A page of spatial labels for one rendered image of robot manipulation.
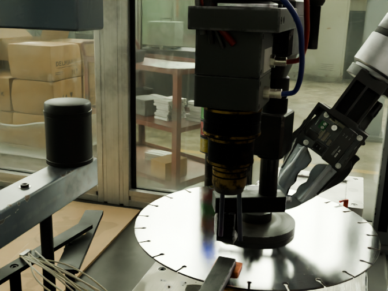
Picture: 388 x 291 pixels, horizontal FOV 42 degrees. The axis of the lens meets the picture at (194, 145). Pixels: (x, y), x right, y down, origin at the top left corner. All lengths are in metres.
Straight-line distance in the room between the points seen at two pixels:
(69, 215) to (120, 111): 0.27
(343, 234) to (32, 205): 0.40
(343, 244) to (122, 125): 0.70
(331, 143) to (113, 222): 0.68
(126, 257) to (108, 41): 0.50
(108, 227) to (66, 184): 0.56
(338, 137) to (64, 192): 0.33
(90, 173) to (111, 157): 0.61
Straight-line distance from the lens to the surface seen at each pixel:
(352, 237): 0.71
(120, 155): 1.26
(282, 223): 0.70
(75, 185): 0.64
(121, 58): 1.21
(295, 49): 0.56
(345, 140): 0.63
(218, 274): 0.53
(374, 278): 1.04
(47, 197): 0.59
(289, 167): 0.66
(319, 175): 0.68
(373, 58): 0.64
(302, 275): 0.60
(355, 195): 1.01
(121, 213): 1.24
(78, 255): 0.70
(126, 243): 1.11
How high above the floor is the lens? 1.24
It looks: 16 degrees down
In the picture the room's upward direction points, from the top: 2 degrees clockwise
